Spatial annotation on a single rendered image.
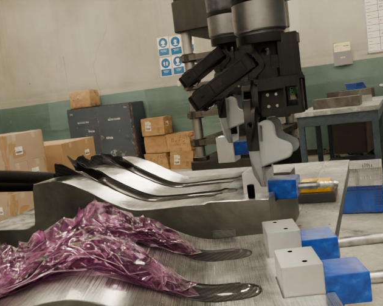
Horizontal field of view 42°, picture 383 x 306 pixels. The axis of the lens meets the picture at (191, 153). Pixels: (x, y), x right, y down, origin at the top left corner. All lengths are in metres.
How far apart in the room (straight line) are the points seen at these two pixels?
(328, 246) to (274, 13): 0.32
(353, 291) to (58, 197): 0.49
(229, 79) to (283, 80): 0.08
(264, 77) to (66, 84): 8.40
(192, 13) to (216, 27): 4.02
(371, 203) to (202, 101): 3.40
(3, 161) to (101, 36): 4.43
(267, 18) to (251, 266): 0.34
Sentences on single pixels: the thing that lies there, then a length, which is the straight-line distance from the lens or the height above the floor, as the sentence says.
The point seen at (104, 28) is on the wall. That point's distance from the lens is 8.63.
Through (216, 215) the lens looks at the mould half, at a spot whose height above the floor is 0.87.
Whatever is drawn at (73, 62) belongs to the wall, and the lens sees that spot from 8.95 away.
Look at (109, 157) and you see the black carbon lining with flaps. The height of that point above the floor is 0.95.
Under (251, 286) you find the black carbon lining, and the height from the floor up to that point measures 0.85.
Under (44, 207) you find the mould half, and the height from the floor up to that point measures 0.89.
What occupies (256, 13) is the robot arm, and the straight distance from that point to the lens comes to 0.69.
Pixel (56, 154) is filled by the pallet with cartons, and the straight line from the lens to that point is 5.45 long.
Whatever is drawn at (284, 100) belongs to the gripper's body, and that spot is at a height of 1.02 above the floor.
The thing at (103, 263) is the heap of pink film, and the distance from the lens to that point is 0.45.
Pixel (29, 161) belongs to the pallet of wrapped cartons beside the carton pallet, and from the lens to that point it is 4.86.
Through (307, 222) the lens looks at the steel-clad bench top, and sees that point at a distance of 0.88.
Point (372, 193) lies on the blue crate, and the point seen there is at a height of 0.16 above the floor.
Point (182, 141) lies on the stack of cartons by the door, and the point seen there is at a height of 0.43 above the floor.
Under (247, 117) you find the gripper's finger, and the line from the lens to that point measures 0.68.
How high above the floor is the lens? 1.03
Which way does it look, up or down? 6 degrees down
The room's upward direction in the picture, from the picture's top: 7 degrees counter-clockwise
